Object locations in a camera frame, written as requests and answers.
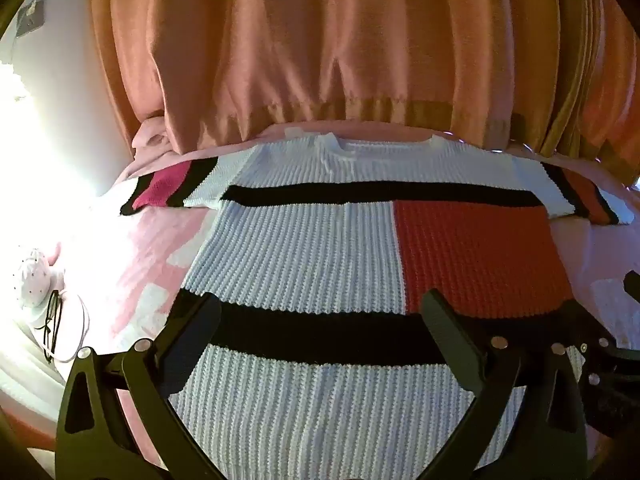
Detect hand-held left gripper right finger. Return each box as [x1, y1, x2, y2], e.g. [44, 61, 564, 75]
[419, 289, 589, 480]

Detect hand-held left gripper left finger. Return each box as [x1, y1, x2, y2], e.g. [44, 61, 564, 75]
[55, 291, 222, 480]

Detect white colour-block knit sweater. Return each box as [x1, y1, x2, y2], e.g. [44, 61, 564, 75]
[119, 132, 633, 480]

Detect pink blanket with white bows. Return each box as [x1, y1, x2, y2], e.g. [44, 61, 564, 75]
[30, 120, 640, 480]

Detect black-rimmed eyeglasses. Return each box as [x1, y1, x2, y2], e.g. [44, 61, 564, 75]
[42, 290, 66, 364]

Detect white bed sheet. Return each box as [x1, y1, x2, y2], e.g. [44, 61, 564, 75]
[0, 287, 92, 413]

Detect white spotted plush toy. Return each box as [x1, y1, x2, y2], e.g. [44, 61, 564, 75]
[14, 247, 66, 312]

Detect orange curtain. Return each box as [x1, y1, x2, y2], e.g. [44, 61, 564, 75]
[87, 0, 640, 187]

